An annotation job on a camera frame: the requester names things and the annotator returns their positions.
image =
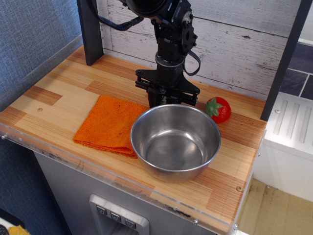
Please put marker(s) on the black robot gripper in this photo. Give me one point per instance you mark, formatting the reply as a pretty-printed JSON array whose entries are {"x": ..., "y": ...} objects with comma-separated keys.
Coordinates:
[{"x": 168, "y": 82}]

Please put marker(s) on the orange cloth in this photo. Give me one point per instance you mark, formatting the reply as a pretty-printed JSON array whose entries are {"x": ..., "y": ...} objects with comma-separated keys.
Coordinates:
[{"x": 108, "y": 125}]

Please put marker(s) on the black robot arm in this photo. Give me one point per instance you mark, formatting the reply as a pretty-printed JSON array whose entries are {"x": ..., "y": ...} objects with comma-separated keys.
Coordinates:
[{"x": 175, "y": 37}]

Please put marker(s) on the stainless steel bowl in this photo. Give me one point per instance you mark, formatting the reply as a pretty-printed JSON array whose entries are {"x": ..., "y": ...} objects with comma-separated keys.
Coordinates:
[{"x": 175, "y": 143}]

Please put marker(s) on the red toy strawberry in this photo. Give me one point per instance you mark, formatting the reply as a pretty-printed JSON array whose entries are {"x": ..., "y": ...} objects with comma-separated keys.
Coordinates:
[{"x": 218, "y": 109}]

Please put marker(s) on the clear acrylic edge guard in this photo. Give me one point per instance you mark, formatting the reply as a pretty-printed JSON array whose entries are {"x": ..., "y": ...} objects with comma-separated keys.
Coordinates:
[{"x": 87, "y": 178}]

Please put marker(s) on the grey panel with buttons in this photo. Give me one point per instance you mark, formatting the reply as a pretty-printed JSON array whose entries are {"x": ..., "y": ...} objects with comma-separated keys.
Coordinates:
[{"x": 112, "y": 219}]

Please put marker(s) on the yellow object at corner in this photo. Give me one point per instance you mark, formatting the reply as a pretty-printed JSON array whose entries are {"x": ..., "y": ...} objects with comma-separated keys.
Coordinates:
[{"x": 17, "y": 230}]

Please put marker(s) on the dark left upright post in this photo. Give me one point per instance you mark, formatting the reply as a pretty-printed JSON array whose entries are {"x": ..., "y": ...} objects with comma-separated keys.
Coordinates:
[{"x": 90, "y": 28}]

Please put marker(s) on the dark upright post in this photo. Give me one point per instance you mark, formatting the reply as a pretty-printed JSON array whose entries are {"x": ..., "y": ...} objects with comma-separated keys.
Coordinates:
[
  {"x": 90, "y": 28},
  {"x": 292, "y": 41}
]

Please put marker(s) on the dark right upright post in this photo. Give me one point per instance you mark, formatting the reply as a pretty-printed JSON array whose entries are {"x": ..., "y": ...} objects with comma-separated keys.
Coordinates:
[{"x": 292, "y": 41}]

